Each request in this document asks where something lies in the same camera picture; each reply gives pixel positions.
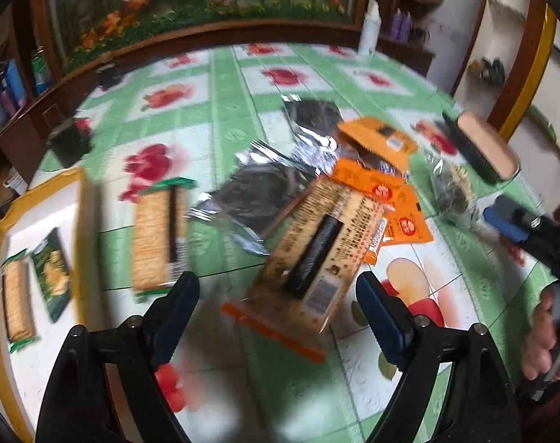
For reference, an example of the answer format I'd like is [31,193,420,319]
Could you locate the black box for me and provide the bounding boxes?
[46,117,95,170]

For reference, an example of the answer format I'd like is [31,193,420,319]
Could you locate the person's right hand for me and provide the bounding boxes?
[522,281,560,381]

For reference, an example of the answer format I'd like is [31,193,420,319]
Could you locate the blue bottle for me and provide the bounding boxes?
[4,59,28,108]

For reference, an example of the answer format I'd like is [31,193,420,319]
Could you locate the aquarium with flower backdrop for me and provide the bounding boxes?
[33,0,378,73]

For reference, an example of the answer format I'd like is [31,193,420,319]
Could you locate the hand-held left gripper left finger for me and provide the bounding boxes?
[35,270,200,443]

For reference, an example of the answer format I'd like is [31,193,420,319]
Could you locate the large orange biscuit packet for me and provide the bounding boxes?
[221,174,390,364]

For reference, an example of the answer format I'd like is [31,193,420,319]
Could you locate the purple bottles pair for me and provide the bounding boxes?
[389,9,413,41]

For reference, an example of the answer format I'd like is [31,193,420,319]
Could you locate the small orange packet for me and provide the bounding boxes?
[379,183,435,246]
[336,117,420,172]
[330,158,409,205]

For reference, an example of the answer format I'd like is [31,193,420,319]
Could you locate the long cracker packet green ends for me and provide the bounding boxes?
[2,249,37,355]

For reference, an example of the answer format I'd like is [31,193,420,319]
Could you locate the green fruit print tablecloth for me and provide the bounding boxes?
[31,41,560,443]

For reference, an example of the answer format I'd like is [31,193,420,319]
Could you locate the small clear packet dark snack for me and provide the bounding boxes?
[431,161,477,228]

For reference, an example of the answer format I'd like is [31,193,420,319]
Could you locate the white spray bottle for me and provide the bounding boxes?
[357,2,382,56]

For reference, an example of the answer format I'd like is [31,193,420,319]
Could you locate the dark silver foil packet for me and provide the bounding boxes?
[189,140,324,255]

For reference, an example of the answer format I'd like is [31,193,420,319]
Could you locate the wide cracker packet green ends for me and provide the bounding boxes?
[131,178,196,295]

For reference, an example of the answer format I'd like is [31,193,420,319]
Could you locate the wooden shelf cabinet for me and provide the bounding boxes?
[0,0,66,213]

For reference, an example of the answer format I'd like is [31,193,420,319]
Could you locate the green white bottle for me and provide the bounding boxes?
[30,47,51,96]

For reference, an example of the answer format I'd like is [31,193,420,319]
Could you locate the wooden brush black bristles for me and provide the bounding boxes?
[440,110,521,185]

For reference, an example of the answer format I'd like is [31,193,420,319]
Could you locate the white tray with yellow rim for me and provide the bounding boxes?
[0,168,103,443]

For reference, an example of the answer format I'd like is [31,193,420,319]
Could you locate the dark wooden side cabinet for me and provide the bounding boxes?
[377,0,447,79]

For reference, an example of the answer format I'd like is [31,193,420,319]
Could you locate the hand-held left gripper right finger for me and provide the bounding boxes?
[356,271,523,443]

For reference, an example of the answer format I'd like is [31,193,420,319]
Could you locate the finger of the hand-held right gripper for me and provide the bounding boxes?
[494,194,546,231]
[483,207,532,245]

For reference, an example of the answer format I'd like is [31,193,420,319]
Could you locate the dark green snack packet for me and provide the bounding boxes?
[31,227,74,324]

